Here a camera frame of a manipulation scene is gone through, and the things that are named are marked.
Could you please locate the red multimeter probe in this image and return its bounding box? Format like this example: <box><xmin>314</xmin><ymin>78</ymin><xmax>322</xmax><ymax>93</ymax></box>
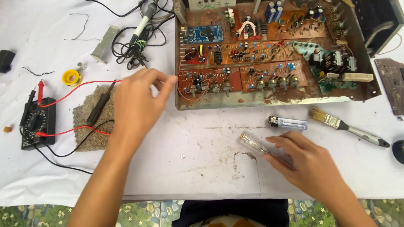
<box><xmin>37</xmin><ymin>80</ymin><xmax>45</xmax><ymax>105</ymax></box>

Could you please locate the clear handle screwdriver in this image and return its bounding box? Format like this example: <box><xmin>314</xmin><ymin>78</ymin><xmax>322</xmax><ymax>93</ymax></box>
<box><xmin>240</xmin><ymin>133</ymin><xmax>272</xmax><ymax>156</ymax></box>

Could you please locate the dark bare circuit board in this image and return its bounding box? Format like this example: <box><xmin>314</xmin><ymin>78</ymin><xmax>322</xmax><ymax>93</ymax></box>
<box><xmin>374</xmin><ymin>57</ymin><xmax>404</xmax><ymax>116</ymax></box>

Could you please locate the blue microcontroller board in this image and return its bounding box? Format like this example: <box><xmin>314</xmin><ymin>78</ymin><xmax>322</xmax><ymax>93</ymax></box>
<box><xmin>182</xmin><ymin>25</ymin><xmax>225</xmax><ymax>44</ymax></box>

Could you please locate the red test lead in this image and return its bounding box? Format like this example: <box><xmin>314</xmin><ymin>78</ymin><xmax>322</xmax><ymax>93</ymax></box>
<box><xmin>35</xmin><ymin>79</ymin><xmax>123</xmax><ymax>138</ymax></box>

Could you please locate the grey metal bracket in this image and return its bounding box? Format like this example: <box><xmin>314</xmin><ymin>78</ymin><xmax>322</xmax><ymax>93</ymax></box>
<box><xmin>90</xmin><ymin>25</ymin><xmax>121</xmax><ymax>65</ymax></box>

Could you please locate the tangled black cable bundle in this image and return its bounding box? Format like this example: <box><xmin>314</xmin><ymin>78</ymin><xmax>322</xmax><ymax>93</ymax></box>
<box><xmin>111</xmin><ymin>14</ymin><xmax>176</xmax><ymax>71</ymax></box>

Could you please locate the round black object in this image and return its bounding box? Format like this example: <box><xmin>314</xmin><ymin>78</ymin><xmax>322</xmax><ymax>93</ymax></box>
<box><xmin>392</xmin><ymin>140</ymin><xmax>404</xmax><ymax>165</ymax></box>

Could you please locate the grey wire coil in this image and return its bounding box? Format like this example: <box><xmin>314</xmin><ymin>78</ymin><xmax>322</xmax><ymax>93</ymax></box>
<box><xmin>139</xmin><ymin>0</ymin><xmax>176</xmax><ymax>23</ymax></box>

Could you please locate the red board with white wires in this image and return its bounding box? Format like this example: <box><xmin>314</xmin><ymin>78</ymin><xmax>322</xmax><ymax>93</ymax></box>
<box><xmin>225</xmin><ymin>8</ymin><xmax>269</xmax><ymax>40</ymax></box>

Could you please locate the black multimeter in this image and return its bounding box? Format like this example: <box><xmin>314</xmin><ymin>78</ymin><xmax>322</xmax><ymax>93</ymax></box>
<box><xmin>20</xmin><ymin>97</ymin><xmax>57</xmax><ymax>151</ymax></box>

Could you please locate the white tablecloth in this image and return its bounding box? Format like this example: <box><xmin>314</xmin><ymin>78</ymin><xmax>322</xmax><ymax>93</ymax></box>
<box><xmin>0</xmin><ymin>0</ymin><xmax>404</xmax><ymax>207</ymax></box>

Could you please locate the person's black clothing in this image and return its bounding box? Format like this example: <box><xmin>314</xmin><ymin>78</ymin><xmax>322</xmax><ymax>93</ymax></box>
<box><xmin>172</xmin><ymin>198</ymin><xmax>290</xmax><ymax>227</ymax></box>

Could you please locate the rusty metal amplifier chassis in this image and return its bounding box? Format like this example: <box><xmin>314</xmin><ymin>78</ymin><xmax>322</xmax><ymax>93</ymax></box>
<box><xmin>174</xmin><ymin>0</ymin><xmax>382</xmax><ymax>111</ymax></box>

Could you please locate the person's left hand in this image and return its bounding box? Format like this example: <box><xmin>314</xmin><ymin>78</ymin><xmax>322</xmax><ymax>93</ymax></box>
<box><xmin>110</xmin><ymin>68</ymin><xmax>178</xmax><ymax>143</ymax></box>

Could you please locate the yellow solder spool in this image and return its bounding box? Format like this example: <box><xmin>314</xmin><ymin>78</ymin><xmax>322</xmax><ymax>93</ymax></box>
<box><xmin>61</xmin><ymin>69</ymin><xmax>83</xmax><ymax>87</ymax></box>

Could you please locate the short thin black wire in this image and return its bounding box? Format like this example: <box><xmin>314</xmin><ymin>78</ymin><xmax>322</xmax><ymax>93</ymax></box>
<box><xmin>21</xmin><ymin>66</ymin><xmax>55</xmax><ymax>77</ymax></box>

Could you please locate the black plastic block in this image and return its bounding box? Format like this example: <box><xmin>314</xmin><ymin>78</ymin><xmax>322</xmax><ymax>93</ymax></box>
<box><xmin>0</xmin><ymin>49</ymin><xmax>16</xmax><ymax>74</ymax></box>

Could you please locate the long thin black wire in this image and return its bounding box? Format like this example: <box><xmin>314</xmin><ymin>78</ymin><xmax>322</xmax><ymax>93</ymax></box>
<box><xmin>63</xmin><ymin>13</ymin><xmax>102</xmax><ymax>42</ymax></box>

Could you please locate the long brown circuit board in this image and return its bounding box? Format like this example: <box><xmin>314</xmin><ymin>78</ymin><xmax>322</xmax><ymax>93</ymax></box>
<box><xmin>207</xmin><ymin>41</ymin><xmax>288</xmax><ymax>66</ymax></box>

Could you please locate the person's right hand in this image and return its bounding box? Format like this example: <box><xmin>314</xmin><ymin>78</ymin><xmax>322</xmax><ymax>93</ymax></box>
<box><xmin>263</xmin><ymin>131</ymin><xmax>340</xmax><ymax>199</ymax></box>

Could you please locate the clear blue lighter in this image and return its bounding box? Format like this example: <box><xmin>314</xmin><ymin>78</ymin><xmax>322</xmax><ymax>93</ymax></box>
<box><xmin>268</xmin><ymin>116</ymin><xmax>308</xmax><ymax>131</ymax></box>

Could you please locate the small red circuit board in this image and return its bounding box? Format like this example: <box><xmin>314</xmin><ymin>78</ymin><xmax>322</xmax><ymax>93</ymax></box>
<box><xmin>184</xmin><ymin>46</ymin><xmax>209</xmax><ymax>65</ymax></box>

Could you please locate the green circuit board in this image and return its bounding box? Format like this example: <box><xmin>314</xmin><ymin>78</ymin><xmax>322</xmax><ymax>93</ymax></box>
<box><xmin>292</xmin><ymin>40</ymin><xmax>375</xmax><ymax>96</ymax></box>

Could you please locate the brown knob circuit board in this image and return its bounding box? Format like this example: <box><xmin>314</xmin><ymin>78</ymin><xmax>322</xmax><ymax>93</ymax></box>
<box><xmin>177</xmin><ymin>66</ymin><xmax>243</xmax><ymax>99</ymax></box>
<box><xmin>240</xmin><ymin>60</ymin><xmax>308</xmax><ymax>92</ymax></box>

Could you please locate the grey handle paintbrush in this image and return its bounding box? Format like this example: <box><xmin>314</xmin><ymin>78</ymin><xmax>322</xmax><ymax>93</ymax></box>
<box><xmin>309</xmin><ymin>107</ymin><xmax>391</xmax><ymax>148</ymax></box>

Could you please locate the brown board with capacitors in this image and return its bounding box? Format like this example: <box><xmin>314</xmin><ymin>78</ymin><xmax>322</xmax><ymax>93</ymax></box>
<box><xmin>266</xmin><ymin>1</ymin><xmax>327</xmax><ymax>42</ymax></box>

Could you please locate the white plastic connector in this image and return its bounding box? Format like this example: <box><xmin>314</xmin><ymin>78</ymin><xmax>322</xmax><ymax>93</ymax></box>
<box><xmin>342</xmin><ymin>72</ymin><xmax>374</xmax><ymax>83</ymax></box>

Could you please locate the black multimeter probe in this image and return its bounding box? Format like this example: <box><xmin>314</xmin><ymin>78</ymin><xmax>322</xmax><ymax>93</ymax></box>
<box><xmin>19</xmin><ymin>86</ymin><xmax>37</xmax><ymax>127</ymax></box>

